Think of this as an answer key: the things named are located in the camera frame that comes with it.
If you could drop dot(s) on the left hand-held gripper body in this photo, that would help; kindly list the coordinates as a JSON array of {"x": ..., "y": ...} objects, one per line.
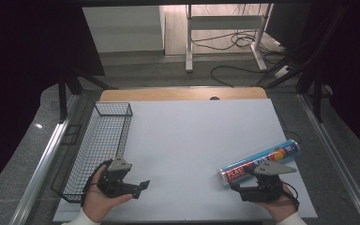
[{"x": 112, "y": 182}]

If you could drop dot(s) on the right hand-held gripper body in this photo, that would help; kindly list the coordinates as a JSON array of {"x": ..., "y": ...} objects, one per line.
[{"x": 264, "y": 187}]

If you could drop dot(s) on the colourful cylindrical can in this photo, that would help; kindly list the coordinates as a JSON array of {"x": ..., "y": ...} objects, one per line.
[{"x": 272, "y": 158}]

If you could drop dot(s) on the person's left hand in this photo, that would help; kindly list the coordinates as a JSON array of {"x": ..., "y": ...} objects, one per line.
[{"x": 101, "y": 203}]

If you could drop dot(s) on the person's right hand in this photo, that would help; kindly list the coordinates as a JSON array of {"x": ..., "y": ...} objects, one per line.
[{"x": 278, "y": 207}]

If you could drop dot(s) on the person's right white sleeve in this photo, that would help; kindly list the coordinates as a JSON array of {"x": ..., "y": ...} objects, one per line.
[{"x": 291, "y": 219}]

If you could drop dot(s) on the person's white sleeve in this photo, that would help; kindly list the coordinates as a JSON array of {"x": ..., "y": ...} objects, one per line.
[
  {"x": 291, "y": 219},
  {"x": 81, "y": 219}
]

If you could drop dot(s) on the person's left white sleeve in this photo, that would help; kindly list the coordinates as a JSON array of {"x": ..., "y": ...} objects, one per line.
[{"x": 81, "y": 219}]

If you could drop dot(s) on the white table mat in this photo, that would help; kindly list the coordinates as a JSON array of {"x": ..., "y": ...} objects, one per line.
[{"x": 193, "y": 146}]

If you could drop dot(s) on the wooden table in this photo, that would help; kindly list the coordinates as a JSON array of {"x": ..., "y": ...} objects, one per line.
[{"x": 181, "y": 93}]

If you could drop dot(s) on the black metal stand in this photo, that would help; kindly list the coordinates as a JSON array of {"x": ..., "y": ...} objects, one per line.
[
  {"x": 312, "y": 78},
  {"x": 67, "y": 90}
]

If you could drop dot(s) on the white power strip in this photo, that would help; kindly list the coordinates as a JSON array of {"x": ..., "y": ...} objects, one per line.
[{"x": 283, "y": 71}]

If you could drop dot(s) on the black curtain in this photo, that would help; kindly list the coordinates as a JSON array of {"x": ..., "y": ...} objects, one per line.
[
  {"x": 22, "y": 78},
  {"x": 350, "y": 62}
]

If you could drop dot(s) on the white cabinet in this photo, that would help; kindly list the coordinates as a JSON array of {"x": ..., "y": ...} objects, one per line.
[{"x": 125, "y": 28}]

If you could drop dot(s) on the aluminium rail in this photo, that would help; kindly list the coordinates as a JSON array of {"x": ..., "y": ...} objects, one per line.
[
  {"x": 337, "y": 159},
  {"x": 40, "y": 168}
]

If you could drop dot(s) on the white metal desk frame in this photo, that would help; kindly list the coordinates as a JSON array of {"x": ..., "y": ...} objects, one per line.
[{"x": 225, "y": 22}]

